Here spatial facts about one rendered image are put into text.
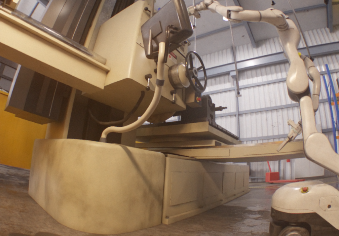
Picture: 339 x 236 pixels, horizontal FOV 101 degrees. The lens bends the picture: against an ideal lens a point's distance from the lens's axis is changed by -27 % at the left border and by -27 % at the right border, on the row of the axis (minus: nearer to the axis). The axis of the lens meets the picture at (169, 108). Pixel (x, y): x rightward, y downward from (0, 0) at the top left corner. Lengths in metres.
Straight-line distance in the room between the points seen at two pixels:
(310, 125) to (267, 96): 8.14
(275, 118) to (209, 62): 4.91
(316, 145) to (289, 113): 7.86
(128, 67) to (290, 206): 1.29
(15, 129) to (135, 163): 2.43
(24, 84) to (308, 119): 1.99
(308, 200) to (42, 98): 1.86
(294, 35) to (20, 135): 3.61
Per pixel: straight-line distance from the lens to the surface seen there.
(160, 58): 0.93
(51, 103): 1.69
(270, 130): 8.87
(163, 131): 2.16
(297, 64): 1.34
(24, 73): 1.68
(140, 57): 1.45
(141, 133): 2.37
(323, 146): 1.18
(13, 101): 1.61
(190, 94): 1.83
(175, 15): 0.97
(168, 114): 1.97
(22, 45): 1.33
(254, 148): 1.89
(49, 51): 1.37
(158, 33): 1.04
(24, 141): 3.39
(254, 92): 9.52
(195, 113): 2.05
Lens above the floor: 0.46
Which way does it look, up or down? 18 degrees up
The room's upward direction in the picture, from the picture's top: 4 degrees clockwise
